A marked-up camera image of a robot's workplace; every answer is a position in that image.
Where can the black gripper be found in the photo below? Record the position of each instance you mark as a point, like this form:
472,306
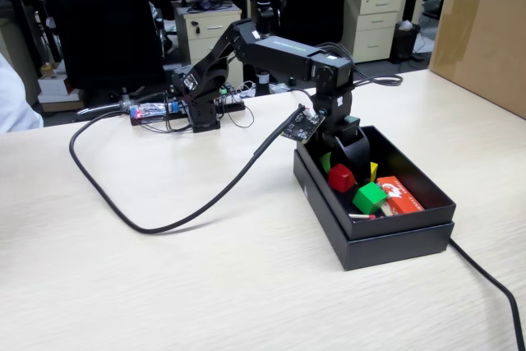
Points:
335,110

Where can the red wooden cube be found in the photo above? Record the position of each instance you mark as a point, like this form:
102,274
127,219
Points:
341,178

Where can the yellow wooden cube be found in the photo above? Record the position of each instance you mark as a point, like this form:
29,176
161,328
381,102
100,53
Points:
374,171

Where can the green wooden cube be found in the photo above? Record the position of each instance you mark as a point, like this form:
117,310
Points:
367,197

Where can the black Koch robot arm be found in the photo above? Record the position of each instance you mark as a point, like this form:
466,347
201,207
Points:
279,53

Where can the black cardboard box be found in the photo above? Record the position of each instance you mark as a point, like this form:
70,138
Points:
411,153

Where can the black open box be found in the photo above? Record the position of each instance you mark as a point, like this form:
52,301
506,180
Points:
390,250

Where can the large brown cardboard box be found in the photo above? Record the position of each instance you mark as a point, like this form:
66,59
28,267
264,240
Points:
485,38

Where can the orange matchbox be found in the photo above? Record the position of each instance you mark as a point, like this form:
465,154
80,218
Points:
404,197

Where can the black trash bin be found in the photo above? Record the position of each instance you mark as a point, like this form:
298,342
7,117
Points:
404,42

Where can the beige three-drawer cabinet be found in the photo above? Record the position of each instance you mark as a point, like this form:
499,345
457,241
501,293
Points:
370,26

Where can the black mesh office chair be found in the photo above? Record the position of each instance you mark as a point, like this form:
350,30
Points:
316,6

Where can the beige drawer cabinet with keys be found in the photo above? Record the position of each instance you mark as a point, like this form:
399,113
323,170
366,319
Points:
205,38

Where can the motor controller board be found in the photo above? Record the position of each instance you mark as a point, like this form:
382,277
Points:
148,110

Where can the black headphones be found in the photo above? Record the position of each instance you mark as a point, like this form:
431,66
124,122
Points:
207,5

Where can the large black office chair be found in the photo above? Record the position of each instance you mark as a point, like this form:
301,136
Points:
102,18

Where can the white cartons stack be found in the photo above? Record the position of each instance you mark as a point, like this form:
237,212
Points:
55,86

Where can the person in white shirt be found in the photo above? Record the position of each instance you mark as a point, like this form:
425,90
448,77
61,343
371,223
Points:
16,100

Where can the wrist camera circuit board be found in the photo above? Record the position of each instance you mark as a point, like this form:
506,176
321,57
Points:
302,127

